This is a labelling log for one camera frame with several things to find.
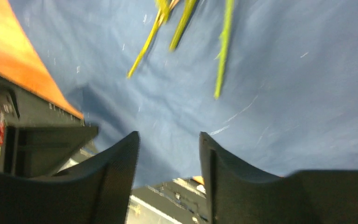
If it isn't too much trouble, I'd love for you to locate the blue wrapping paper sheet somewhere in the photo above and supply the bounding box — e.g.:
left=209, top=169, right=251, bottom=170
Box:
left=10, top=0, right=358, bottom=186

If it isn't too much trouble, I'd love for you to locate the blue fake flower stem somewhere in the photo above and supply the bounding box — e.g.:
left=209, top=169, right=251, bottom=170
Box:
left=169, top=0, right=197, bottom=51

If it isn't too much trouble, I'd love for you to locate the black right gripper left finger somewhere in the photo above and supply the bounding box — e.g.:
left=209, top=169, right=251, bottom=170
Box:
left=0, top=131, right=140, bottom=224

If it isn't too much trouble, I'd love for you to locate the orange fake flower stem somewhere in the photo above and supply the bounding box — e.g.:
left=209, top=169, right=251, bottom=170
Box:
left=127, top=0, right=179, bottom=78

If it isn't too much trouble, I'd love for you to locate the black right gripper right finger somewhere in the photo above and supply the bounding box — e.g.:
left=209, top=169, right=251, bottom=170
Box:
left=199, top=132, right=358, bottom=224

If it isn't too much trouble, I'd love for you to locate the pink white fake flower stem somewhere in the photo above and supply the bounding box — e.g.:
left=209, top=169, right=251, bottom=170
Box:
left=213, top=0, right=235, bottom=99

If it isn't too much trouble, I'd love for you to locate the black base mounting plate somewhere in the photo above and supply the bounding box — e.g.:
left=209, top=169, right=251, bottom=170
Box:
left=0, top=76, right=209, bottom=224

